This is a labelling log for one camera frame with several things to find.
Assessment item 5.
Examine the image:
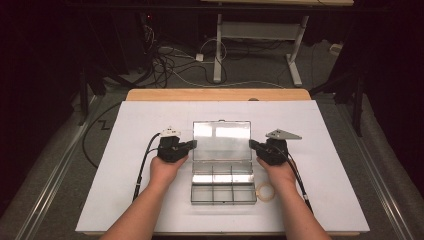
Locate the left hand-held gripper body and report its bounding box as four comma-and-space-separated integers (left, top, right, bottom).
157, 126, 189, 163

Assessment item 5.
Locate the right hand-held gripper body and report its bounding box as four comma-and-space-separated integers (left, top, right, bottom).
258, 128, 303, 167

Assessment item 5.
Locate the clear plastic compartment box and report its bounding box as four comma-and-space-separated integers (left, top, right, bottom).
190, 119, 258, 205

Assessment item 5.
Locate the beige ring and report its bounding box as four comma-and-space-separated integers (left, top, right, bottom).
255, 181, 276, 203

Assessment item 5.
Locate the person's right hand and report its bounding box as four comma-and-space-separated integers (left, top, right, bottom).
256, 158, 297, 191

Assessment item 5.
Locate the person's left hand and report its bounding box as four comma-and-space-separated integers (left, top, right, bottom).
148, 155, 189, 189

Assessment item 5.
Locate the white table sheet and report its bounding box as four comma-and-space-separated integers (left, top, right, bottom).
75, 99, 371, 234

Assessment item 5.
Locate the black metal stand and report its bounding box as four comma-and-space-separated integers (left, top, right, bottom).
78, 64, 90, 127
309, 64, 365, 138

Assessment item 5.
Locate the white floor box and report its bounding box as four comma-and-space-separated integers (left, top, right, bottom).
329, 43, 344, 57

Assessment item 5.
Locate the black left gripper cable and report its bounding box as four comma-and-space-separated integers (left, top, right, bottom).
132, 132, 162, 203

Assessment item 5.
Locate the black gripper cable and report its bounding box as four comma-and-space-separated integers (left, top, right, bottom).
132, 132, 162, 203
276, 146, 314, 214

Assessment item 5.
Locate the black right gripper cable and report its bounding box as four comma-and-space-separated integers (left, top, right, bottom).
276, 146, 314, 214

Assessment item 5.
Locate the white floor cable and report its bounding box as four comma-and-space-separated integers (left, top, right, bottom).
159, 46, 285, 90

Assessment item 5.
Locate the tangle of black floor cables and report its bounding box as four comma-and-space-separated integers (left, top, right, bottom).
143, 23, 218, 89

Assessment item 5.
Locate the black floor cable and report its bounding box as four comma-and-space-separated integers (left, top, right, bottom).
82, 101, 123, 169

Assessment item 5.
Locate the aluminium floor rail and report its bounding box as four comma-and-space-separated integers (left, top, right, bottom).
16, 94, 105, 240
334, 99, 415, 240

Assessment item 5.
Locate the white metal frame desk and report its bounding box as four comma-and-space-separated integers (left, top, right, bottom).
200, 0, 355, 88

